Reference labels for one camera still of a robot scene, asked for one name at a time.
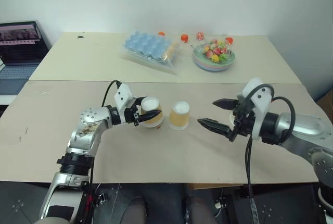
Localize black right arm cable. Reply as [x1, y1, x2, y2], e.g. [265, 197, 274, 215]
[244, 83, 297, 224]

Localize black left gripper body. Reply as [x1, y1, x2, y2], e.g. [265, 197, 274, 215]
[123, 101, 142, 127]

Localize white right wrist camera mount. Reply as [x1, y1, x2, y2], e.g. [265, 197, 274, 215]
[241, 77, 274, 141]

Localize green plate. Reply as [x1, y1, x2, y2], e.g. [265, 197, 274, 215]
[192, 43, 237, 65]

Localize yellow paper cup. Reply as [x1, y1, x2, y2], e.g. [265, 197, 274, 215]
[168, 101, 191, 131]
[140, 96, 165, 129]

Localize dark grey rounded shape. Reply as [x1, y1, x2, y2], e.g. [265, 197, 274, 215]
[121, 197, 149, 224]
[185, 194, 217, 224]

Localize brown cardboard box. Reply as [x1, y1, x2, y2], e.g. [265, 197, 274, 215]
[315, 85, 333, 123]

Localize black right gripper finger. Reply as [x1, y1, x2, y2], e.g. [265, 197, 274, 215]
[197, 117, 233, 138]
[212, 98, 239, 111]

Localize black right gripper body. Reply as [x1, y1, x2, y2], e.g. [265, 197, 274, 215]
[227, 94, 258, 143]

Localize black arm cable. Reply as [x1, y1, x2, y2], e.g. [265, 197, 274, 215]
[100, 79, 122, 108]
[244, 83, 297, 224]

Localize grey open laptop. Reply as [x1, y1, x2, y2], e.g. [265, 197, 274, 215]
[0, 20, 50, 97]

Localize colourful wrapped candies pile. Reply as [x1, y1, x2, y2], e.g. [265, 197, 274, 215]
[195, 38, 234, 63]

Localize blue egg tray in bag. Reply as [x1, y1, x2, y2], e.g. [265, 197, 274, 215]
[119, 32, 188, 77]

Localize blue plate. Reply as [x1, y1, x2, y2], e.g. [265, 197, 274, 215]
[196, 62, 234, 73]

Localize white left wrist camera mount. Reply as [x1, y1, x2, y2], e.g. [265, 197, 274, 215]
[113, 83, 135, 111]

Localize lilac plate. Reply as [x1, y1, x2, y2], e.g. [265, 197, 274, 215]
[193, 56, 236, 69]

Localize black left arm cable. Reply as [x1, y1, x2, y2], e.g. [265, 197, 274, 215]
[100, 79, 122, 108]

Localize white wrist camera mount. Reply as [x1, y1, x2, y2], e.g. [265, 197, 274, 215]
[113, 83, 135, 111]
[241, 77, 274, 141]

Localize tan bread roll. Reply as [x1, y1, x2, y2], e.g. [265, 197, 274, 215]
[161, 40, 181, 62]

